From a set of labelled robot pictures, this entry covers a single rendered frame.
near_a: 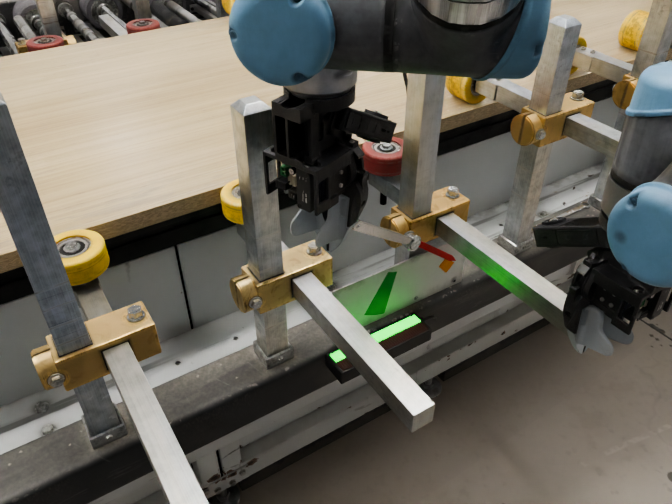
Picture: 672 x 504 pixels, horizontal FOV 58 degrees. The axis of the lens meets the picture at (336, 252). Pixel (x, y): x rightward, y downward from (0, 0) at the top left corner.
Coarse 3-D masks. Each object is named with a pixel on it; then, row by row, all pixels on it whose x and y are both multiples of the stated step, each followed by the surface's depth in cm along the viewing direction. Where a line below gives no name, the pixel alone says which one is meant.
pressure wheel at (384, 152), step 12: (372, 144) 100; (384, 144) 99; (396, 144) 100; (372, 156) 97; (384, 156) 97; (396, 156) 97; (372, 168) 98; (384, 168) 97; (396, 168) 98; (384, 204) 106
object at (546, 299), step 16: (400, 176) 101; (384, 192) 101; (448, 224) 90; (464, 224) 90; (448, 240) 91; (464, 240) 88; (480, 240) 87; (480, 256) 86; (496, 256) 84; (512, 256) 84; (496, 272) 84; (512, 272) 81; (528, 272) 81; (512, 288) 82; (528, 288) 79; (544, 288) 79; (528, 304) 80; (544, 304) 78; (560, 304) 76; (560, 320) 76
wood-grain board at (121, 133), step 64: (576, 0) 167; (640, 0) 167; (0, 64) 130; (64, 64) 130; (128, 64) 130; (192, 64) 130; (64, 128) 106; (128, 128) 106; (192, 128) 106; (448, 128) 111; (64, 192) 90; (128, 192) 90; (192, 192) 90; (0, 256) 78
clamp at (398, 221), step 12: (444, 192) 95; (432, 204) 93; (444, 204) 93; (456, 204) 93; (468, 204) 94; (396, 216) 90; (408, 216) 90; (420, 216) 90; (432, 216) 91; (396, 228) 89; (408, 228) 90; (420, 228) 90; (432, 228) 92
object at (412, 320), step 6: (408, 318) 97; (414, 318) 97; (396, 324) 96; (402, 324) 96; (408, 324) 96; (414, 324) 96; (384, 330) 95; (390, 330) 95; (396, 330) 95; (372, 336) 94; (378, 336) 94; (384, 336) 94; (330, 354) 91; (336, 354) 91; (342, 354) 91; (336, 360) 90
